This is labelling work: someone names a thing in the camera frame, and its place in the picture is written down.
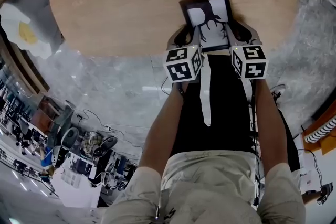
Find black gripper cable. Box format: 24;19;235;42
161;76;187;99

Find black floor cable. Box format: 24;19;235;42
76;109;144;151

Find person's right forearm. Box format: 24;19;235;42
252;77;290;175

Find black picture frame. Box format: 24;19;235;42
179;0;233;54

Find white fabric strap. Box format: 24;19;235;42
198;52;212;127

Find black trousers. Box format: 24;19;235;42
169;52;300;173

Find beige shirt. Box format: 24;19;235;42
101;151;307;224

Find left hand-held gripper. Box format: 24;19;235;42
163;25;205;84

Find person's left forearm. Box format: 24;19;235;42
138;80;187;175

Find grey floor fan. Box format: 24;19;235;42
60;127;80;151

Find small black camera device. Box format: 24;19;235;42
316;183;334;206

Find black and white striped cushion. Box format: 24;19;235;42
303;116;336;144

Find black floor fan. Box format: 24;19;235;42
98;136;119;154

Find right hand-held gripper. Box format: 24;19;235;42
223;20;269;80

